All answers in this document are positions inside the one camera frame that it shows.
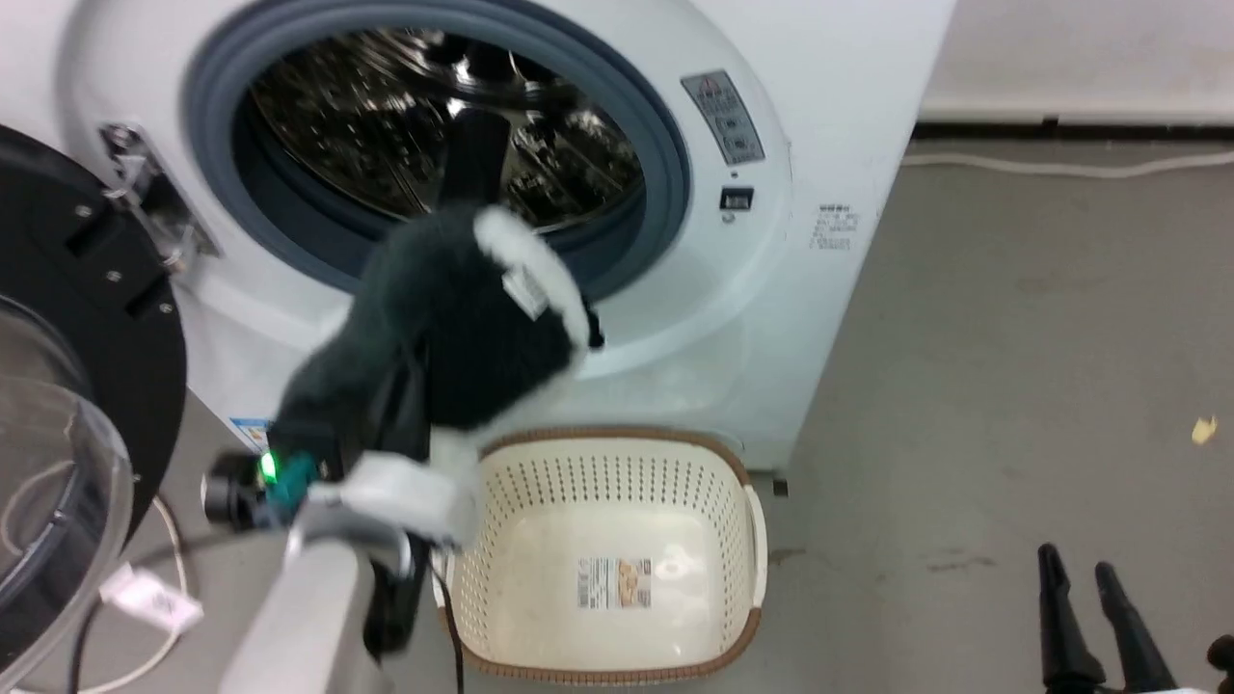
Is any printed label sticker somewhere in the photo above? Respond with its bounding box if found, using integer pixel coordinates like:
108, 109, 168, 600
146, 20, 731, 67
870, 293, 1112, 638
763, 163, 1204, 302
577, 555, 655, 611

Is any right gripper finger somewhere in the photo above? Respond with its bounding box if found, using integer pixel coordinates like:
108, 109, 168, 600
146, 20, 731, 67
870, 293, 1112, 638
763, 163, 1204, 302
1095, 561, 1179, 692
1037, 544, 1107, 691

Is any blue energy sticker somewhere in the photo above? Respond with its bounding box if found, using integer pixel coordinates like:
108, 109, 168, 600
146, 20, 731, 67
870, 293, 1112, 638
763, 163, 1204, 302
229, 416, 274, 455

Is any grey warning label sticker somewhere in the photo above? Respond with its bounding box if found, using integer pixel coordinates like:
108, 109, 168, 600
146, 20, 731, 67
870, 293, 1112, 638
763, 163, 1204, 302
681, 69, 767, 167

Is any thin white cable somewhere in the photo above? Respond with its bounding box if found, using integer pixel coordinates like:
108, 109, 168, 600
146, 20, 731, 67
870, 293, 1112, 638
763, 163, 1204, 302
17, 494, 191, 694

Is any thick white floor cable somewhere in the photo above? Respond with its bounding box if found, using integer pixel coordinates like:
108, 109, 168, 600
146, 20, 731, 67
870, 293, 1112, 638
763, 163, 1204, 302
900, 148, 1234, 180

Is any white cable tag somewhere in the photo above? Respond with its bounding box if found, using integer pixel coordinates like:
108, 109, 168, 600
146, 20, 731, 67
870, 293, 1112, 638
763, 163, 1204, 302
98, 563, 206, 635

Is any black washer door, clear dome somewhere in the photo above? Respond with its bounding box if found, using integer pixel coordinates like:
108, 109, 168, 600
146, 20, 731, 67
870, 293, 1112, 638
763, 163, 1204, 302
0, 123, 189, 678

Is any cream perforated laundry basket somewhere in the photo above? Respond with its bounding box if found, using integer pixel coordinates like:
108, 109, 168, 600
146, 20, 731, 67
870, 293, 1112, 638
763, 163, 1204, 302
433, 425, 770, 688

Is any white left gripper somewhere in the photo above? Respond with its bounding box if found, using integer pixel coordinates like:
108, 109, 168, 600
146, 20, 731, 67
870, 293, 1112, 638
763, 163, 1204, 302
305, 349, 475, 558

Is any white front-load washing machine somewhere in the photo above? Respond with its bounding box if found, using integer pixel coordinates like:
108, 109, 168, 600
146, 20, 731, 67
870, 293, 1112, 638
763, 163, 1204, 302
0, 0, 960, 475

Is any metal door hinge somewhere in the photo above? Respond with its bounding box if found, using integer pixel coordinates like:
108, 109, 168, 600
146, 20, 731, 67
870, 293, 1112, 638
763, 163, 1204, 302
99, 122, 222, 277

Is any steel washer drum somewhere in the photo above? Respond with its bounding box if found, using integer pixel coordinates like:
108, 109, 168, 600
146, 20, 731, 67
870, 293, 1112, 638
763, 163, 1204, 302
248, 27, 646, 234

